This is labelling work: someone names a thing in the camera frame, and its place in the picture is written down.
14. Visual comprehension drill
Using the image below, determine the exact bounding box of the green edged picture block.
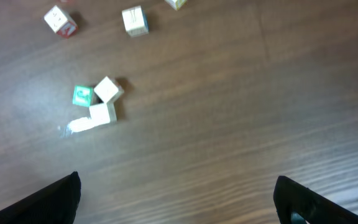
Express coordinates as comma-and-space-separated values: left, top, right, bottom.
89, 103, 117, 126

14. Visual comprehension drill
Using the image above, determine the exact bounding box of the wooden block bottom centre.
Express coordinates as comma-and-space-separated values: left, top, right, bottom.
122, 6, 149, 37

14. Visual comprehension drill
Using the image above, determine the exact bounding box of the red edged picture block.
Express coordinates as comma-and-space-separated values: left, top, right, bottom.
44, 5, 78, 39

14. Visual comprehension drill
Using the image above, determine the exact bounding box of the wooden block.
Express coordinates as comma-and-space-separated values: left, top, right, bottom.
122, 6, 149, 37
165, 0, 187, 11

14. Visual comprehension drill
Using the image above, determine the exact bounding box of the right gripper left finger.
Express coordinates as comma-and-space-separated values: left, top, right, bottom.
0, 171, 81, 224

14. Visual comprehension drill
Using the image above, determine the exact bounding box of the wooden block lower right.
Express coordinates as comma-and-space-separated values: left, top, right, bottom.
165, 0, 187, 11

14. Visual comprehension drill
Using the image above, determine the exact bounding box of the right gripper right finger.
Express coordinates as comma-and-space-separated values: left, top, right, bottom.
273, 175, 358, 224

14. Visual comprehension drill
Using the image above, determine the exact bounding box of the blue number 2 block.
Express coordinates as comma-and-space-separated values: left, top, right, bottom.
94, 77, 124, 103

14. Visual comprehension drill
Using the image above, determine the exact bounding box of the green J block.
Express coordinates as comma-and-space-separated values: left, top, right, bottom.
72, 85, 94, 107

